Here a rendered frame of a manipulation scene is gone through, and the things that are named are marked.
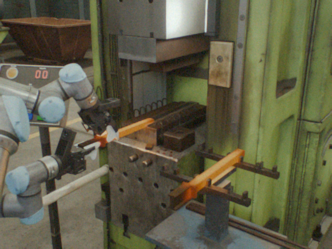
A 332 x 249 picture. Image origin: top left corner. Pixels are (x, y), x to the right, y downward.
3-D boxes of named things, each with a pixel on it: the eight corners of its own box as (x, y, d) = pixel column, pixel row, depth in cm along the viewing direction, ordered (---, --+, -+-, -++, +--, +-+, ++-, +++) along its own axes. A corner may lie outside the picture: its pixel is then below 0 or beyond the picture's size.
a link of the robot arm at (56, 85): (27, 100, 119) (59, 83, 120) (27, 91, 129) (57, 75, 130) (41, 121, 122) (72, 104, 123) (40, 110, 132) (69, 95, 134)
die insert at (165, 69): (163, 72, 162) (163, 58, 159) (149, 70, 166) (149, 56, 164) (199, 61, 184) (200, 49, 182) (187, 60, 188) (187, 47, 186)
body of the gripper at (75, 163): (73, 164, 141) (46, 176, 132) (72, 142, 138) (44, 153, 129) (88, 169, 137) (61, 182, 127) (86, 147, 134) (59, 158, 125)
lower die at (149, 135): (156, 146, 162) (156, 127, 159) (121, 136, 173) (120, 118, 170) (206, 120, 194) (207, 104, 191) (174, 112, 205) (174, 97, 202)
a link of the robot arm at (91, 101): (82, 85, 136) (98, 88, 132) (87, 94, 140) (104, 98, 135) (69, 99, 133) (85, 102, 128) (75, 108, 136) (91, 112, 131)
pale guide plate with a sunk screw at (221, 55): (228, 87, 147) (231, 43, 142) (208, 84, 152) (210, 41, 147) (231, 86, 149) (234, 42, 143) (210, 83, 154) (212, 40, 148)
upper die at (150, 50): (155, 63, 150) (155, 38, 147) (118, 57, 161) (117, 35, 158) (209, 49, 182) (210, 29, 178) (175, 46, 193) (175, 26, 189)
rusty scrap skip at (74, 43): (61, 71, 742) (57, 26, 713) (3, 60, 845) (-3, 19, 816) (105, 61, 834) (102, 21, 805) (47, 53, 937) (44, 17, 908)
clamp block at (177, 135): (180, 153, 155) (180, 138, 153) (163, 148, 160) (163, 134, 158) (195, 143, 164) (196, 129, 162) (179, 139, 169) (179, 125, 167)
